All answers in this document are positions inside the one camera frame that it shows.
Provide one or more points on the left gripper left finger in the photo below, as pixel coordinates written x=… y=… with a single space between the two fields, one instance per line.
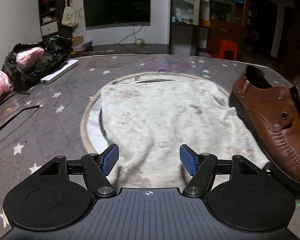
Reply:
x=83 y=177

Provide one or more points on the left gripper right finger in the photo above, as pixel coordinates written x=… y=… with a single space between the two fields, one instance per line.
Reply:
x=203 y=168

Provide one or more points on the brown leather shoe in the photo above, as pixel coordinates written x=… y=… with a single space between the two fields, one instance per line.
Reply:
x=272 y=115

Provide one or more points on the white towel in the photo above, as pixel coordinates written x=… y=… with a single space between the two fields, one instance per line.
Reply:
x=220 y=132

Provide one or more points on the grey star-patterned table mat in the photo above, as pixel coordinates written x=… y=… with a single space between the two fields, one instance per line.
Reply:
x=50 y=121

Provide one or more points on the white power strip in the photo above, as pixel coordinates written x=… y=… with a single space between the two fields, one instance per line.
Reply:
x=68 y=65

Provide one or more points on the purple patterned bin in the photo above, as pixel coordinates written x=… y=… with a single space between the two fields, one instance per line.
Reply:
x=203 y=52

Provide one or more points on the red plastic stool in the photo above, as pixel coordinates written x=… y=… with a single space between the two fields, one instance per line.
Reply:
x=226 y=49

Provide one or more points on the black plastic bag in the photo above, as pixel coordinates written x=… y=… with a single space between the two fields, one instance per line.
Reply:
x=57 y=50

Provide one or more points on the pink fluffy cloth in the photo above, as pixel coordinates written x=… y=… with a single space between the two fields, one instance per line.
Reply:
x=5 y=79

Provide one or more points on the cream tote bag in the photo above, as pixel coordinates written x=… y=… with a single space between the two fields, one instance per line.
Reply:
x=69 y=18

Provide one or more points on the wooden display cabinet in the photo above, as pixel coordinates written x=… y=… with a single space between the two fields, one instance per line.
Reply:
x=200 y=23

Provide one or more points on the black flat television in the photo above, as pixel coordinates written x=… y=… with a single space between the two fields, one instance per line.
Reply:
x=101 y=13

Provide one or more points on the round rope-edged mat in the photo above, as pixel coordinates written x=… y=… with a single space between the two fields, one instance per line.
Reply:
x=90 y=119

